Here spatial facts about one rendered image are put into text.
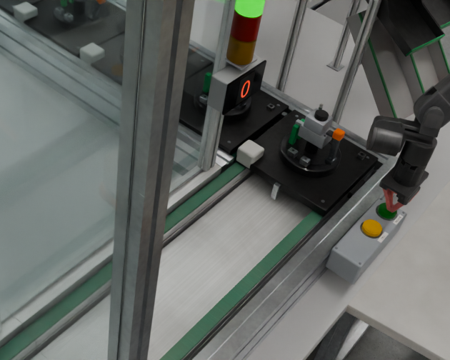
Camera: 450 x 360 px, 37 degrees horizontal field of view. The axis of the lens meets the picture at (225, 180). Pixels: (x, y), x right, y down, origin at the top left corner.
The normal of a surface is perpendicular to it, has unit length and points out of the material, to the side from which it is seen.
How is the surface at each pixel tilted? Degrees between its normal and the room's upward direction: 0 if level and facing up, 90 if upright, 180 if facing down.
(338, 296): 0
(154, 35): 90
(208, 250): 0
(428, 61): 45
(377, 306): 0
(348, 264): 90
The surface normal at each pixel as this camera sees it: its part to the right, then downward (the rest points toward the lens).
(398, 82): 0.58, -0.08
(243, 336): 0.15, -0.71
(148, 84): -0.61, 0.48
